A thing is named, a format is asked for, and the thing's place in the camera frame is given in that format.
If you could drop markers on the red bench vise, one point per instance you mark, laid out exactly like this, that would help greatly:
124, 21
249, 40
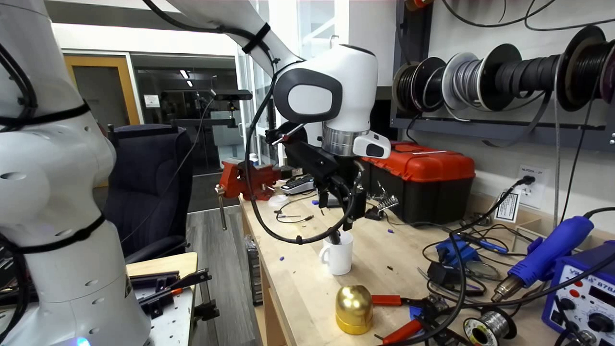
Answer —
247, 179

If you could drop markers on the blue plastic clip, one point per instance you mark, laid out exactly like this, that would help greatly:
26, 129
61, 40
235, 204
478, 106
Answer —
458, 250

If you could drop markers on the white wall outlet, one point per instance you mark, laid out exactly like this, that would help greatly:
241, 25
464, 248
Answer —
531, 175

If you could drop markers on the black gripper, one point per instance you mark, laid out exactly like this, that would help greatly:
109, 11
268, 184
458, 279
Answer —
320, 163

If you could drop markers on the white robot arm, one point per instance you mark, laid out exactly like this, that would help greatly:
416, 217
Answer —
347, 83

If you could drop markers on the grey handheld device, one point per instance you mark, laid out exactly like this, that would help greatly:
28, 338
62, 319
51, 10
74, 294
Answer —
299, 184

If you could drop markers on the dark office chair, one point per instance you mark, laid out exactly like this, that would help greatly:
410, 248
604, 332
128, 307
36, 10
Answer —
151, 184

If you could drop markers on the black clamp tool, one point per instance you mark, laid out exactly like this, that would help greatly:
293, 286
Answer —
168, 288

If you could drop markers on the white cup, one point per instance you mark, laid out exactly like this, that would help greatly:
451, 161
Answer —
339, 256

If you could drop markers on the gold dome bell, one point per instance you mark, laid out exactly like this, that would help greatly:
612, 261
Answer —
355, 307

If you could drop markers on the blue soldering station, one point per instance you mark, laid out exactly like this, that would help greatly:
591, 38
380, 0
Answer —
583, 294

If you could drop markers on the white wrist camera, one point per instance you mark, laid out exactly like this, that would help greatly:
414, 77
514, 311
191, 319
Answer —
372, 146

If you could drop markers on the wooden board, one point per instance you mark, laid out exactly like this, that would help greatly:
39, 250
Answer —
161, 263

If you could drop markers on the red and black toolbox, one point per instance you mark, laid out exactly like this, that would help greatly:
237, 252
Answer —
416, 175

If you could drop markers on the black marker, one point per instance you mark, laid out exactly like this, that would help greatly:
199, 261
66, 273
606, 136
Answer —
333, 234

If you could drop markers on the grey spool rack shelf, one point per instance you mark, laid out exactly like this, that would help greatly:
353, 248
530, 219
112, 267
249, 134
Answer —
501, 131

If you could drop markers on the white paper tag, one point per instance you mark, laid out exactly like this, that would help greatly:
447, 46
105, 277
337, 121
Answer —
508, 206

